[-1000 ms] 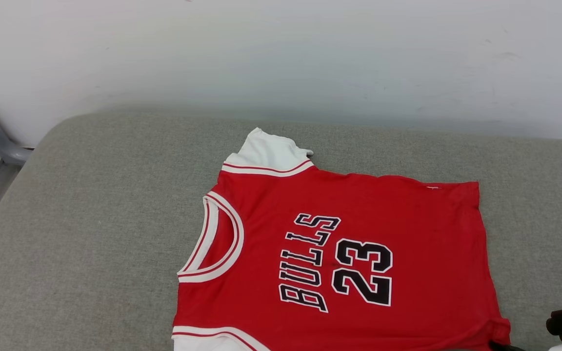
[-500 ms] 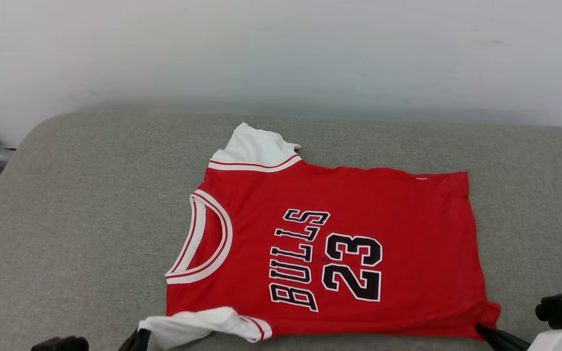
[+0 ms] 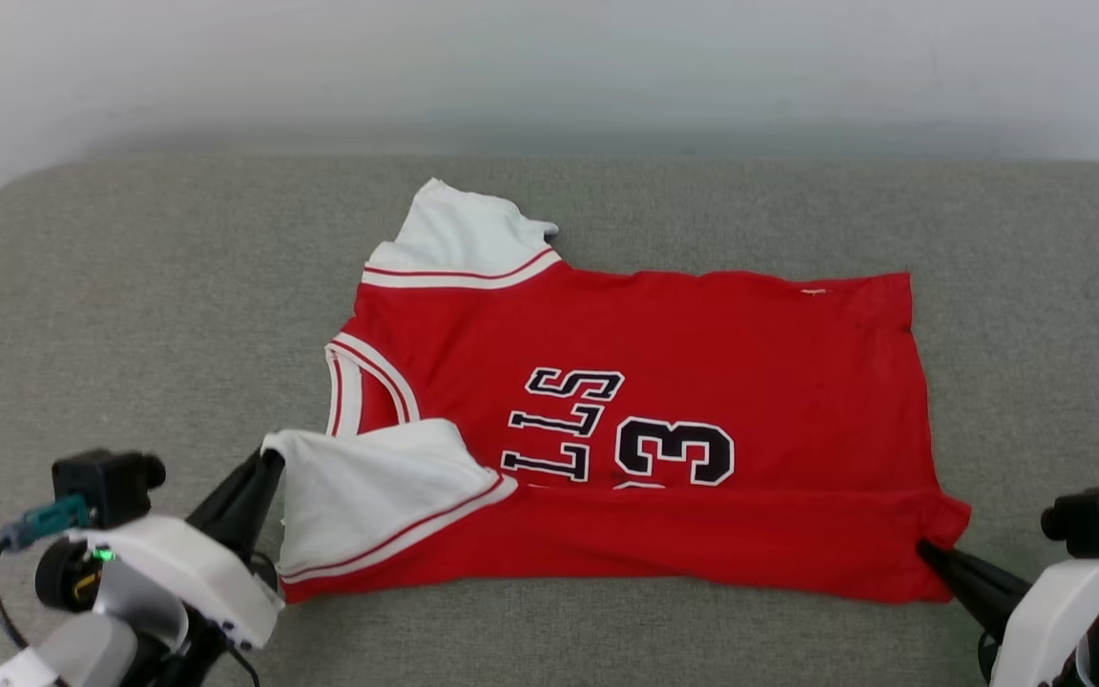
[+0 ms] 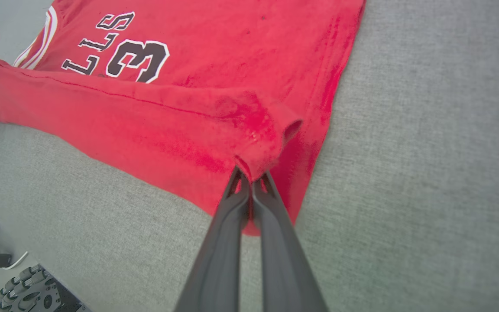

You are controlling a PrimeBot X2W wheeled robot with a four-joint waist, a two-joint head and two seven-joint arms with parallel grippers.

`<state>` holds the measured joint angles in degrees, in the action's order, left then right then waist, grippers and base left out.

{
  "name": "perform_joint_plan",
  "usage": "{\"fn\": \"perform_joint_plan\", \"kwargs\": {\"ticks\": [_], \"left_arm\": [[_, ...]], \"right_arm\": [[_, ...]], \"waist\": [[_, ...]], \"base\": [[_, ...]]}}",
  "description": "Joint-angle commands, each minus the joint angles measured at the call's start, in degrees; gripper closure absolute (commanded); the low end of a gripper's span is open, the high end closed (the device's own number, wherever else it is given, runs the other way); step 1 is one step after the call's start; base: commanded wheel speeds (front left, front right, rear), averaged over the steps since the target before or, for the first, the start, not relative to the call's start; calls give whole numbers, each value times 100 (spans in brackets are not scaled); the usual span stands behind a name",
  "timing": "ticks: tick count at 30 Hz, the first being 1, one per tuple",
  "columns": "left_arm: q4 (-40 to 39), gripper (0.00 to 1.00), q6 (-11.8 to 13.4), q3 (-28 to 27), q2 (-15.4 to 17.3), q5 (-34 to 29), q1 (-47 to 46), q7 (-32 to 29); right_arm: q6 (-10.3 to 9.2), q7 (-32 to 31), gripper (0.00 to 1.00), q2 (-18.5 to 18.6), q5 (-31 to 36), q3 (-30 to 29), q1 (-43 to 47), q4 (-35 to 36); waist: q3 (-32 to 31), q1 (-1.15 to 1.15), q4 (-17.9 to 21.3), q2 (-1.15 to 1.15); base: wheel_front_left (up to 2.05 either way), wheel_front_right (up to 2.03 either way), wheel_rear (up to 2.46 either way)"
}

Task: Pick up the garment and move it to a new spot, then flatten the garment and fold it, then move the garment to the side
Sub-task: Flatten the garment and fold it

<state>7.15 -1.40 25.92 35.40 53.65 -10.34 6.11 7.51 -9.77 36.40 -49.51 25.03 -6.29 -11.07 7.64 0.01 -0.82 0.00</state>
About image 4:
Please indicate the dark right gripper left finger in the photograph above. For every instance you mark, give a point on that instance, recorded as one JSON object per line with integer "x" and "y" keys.
{"x": 221, "y": 260}

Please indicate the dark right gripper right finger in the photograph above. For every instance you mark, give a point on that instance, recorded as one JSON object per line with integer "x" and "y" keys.
{"x": 282, "y": 268}

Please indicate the red basketball jersey white trim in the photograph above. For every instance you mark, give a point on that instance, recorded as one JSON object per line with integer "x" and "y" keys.
{"x": 215, "y": 65}

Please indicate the black roller omni wheel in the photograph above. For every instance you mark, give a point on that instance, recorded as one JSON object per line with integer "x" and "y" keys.
{"x": 28, "y": 292}

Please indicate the black plug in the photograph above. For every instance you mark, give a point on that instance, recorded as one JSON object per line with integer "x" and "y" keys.
{"x": 1, "y": 260}

